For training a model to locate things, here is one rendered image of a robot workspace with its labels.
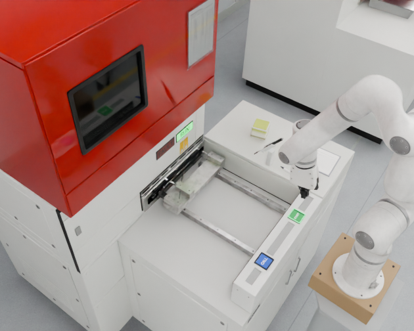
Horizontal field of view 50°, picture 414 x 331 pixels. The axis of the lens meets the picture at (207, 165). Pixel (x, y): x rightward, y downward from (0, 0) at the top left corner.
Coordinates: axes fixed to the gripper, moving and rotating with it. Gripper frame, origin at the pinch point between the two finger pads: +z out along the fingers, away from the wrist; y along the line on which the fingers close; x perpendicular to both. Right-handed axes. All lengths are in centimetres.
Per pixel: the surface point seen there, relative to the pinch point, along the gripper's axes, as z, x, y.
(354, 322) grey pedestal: 37, -20, 30
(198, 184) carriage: 13, -4, -50
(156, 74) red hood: -52, -20, -43
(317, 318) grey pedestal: 59, -13, 13
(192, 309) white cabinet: 40, -46, -27
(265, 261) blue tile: 14.8, -26.0, -3.0
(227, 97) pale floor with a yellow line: 83, 152, -148
